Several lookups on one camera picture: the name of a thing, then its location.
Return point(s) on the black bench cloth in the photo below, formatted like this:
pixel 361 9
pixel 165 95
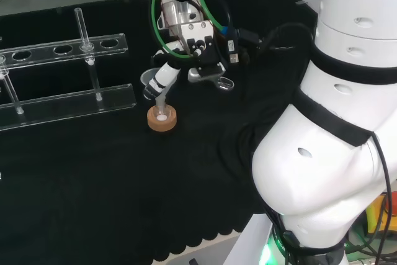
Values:
pixel 124 184

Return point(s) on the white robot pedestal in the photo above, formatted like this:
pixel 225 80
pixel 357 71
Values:
pixel 248 240

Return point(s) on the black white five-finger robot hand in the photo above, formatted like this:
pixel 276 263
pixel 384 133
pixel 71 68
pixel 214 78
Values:
pixel 198 30

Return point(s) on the clear funnel stand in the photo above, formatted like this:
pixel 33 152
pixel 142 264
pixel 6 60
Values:
pixel 62 106

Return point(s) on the clear round-bottom flask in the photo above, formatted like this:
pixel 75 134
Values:
pixel 161 118

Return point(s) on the yellow stop button box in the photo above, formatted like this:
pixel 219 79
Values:
pixel 375 215

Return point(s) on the clear glass weighing funnel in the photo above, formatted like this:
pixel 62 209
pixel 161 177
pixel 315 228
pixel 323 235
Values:
pixel 226 84

